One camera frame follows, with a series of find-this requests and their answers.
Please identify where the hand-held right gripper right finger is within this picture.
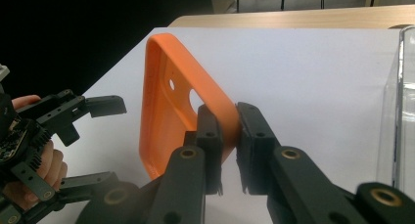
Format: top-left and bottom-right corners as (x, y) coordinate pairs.
(235, 101), (282, 197)

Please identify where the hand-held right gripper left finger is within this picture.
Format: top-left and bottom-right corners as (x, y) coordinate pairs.
(184, 104), (225, 197)

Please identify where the orange phone case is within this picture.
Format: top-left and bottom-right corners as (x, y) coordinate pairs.
(138, 32), (243, 181)

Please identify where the clear plastic container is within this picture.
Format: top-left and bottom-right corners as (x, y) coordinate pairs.
(375, 24), (415, 201)

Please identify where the white board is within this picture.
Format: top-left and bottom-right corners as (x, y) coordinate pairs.
(37, 26), (403, 224)

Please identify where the black curtain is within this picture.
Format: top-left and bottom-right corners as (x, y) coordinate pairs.
(0, 0), (214, 100)

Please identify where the wooden table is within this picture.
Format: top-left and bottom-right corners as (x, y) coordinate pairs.
(168, 4), (415, 30)

